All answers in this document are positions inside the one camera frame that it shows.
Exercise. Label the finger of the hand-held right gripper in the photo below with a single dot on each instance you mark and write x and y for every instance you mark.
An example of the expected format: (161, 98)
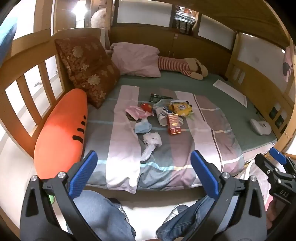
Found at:
(278, 155)
(266, 165)

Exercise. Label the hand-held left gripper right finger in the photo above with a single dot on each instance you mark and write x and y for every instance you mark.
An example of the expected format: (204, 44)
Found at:
(204, 173)

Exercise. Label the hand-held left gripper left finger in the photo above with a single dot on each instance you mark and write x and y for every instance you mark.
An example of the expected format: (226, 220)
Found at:
(83, 171)

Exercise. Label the red cardboard box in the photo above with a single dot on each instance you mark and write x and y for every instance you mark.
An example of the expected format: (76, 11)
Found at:
(173, 126)

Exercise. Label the yellow snack bag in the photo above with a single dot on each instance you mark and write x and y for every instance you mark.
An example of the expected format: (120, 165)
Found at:
(180, 109)

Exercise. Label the white blue packet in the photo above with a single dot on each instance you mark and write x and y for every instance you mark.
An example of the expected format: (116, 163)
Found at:
(161, 115)

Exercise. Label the blue face mask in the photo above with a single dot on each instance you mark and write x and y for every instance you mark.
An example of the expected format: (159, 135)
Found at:
(142, 127)

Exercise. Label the clear plastic wrapper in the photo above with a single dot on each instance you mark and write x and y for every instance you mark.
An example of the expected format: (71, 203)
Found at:
(161, 103)

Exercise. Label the dark green packet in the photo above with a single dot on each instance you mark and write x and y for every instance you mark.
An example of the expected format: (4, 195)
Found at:
(159, 97)

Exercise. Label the red small toy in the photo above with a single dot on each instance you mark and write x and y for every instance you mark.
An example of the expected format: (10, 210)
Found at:
(145, 107)

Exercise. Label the plaid pink grey blanket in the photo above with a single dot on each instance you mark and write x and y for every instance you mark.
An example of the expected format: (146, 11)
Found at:
(180, 157)

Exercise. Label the white handheld appliance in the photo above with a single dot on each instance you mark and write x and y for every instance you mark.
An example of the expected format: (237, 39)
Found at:
(261, 127)

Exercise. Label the person's legs in jeans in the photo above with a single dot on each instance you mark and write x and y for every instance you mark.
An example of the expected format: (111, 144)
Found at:
(99, 215)

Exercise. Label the orange carrot plush pillow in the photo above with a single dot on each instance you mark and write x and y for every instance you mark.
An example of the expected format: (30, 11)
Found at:
(60, 129)

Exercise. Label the person's right leg in jeans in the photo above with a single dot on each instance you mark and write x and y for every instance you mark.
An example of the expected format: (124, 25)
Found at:
(182, 229)

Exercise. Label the green quilted mattress cover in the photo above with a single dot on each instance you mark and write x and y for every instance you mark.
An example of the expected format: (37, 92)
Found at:
(231, 115)

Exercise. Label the white flat board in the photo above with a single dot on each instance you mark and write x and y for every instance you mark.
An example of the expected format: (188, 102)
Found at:
(231, 92)

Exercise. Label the pink printed towel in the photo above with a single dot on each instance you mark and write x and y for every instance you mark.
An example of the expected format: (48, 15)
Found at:
(288, 64)

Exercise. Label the brown floral cushion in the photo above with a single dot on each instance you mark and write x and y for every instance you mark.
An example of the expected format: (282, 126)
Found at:
(87, 69)

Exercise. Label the striped plush doll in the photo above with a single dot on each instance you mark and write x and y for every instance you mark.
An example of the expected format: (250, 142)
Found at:
(173, 63)

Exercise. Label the pink pillow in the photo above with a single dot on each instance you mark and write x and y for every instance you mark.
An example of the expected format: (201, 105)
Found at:
(136, 60)

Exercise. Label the white hanging cloth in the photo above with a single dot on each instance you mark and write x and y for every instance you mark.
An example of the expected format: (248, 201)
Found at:
(105, 39)

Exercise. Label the light blue cloth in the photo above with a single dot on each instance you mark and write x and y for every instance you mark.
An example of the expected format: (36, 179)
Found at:
(7, 37)

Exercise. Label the pale plush toy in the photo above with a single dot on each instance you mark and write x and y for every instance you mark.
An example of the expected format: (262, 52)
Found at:
(100, 16)

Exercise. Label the stack of magazines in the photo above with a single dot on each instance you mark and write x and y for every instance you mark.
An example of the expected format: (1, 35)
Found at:
(185, 18)

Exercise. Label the wooden bed frame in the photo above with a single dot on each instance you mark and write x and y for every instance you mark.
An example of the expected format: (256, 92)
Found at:
(23, 58)

